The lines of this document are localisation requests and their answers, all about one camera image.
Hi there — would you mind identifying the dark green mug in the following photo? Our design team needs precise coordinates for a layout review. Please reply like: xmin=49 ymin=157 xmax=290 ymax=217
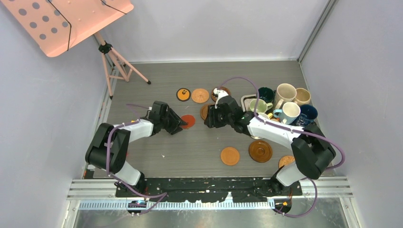
xmin=258 ymin=87 xmax=275 ymax=103

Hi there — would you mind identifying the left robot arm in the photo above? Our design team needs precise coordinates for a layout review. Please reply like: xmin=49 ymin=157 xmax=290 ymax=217
xmin=85 ymin=101 xmax=187 ymax=197

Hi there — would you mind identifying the cream mug tall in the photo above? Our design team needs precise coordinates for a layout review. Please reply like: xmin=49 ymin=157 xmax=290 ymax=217
xmin=273 ymin=83 xmax=297 ymax=109

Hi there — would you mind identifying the navy blue mug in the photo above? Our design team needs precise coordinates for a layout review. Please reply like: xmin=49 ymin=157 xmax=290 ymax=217
xmin=295 ymin=104 xmax=318 ymax=127

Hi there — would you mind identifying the white light blue mug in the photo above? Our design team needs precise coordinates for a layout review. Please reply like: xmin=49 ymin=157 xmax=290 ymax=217
xmin=273 ymin=102 xmax=300 ymax=125

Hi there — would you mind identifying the yellow cup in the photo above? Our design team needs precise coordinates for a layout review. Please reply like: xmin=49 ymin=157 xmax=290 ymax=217
xmin=258 ymin=113 xmax=273 ymax=120

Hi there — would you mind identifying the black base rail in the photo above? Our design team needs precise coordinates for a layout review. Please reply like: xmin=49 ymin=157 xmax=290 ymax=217
xmin=133 ymin=177 xmax=302 ymax=203

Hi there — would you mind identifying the dark wooden coaster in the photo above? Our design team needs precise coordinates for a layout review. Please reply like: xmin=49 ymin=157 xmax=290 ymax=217
xmin=211 ymin=86 xmax=231 ymax=102
xmin=249 ymin=140 xmax=273 ymax=163

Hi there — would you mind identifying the orange black face coaster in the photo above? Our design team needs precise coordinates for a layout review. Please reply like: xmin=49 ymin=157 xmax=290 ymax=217
xmin=176 ymin=88 xmax=192 ymax=102

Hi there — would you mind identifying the pink music stand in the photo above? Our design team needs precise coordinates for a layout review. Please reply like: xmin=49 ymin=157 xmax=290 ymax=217
xmin=2 ymin=0 xmax=151 ymax=99

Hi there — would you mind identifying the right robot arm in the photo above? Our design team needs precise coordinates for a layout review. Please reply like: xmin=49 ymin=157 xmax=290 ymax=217
xmin=204 ymin=95 xmax=336 ymax=195

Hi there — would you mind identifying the light green mug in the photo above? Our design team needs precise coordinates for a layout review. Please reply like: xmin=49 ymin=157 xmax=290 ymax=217
xmin=248 ymin=99 xmax=273 ymax=113

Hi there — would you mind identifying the brown wooden coaster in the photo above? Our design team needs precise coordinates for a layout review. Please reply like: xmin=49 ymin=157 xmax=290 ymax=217
xmin=200 ymin=104 xmax=210 ymax=120

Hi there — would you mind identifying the red round coaster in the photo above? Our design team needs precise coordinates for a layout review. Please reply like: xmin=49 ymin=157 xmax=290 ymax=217
xmin=181 ymin=114 xmax=196 ymax=129

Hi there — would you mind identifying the woven rattan coaster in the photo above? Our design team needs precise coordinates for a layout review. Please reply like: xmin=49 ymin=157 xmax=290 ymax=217
xmin=191 ymin=88 xmax=210 ymax=104
xmin=278 ymin=155 xmax=295 ymax=168

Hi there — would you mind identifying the beige mug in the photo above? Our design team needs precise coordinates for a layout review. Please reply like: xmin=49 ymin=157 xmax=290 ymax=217
xmin=293 ymin=88 xmax=311 ymax=106

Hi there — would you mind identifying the dark wooden coaster far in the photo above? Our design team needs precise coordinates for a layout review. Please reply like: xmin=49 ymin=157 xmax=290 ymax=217
xmin=211 ymin=86 xmax=231 ymax=102

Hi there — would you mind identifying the dark wooden coaster near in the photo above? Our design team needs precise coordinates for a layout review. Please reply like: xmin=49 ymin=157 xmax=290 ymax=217
xmin=249 ymin=140 xmax=273 ymax=163

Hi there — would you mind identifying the light orange wooden coaster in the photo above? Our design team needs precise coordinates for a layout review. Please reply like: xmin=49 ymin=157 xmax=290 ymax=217
xmin=220 ymin=147 xmax=240 ymax=166

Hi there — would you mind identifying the metal tray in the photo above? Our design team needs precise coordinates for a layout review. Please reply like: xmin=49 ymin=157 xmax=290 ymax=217
xmin=240 ymin=94 xmax=318 ymax=140

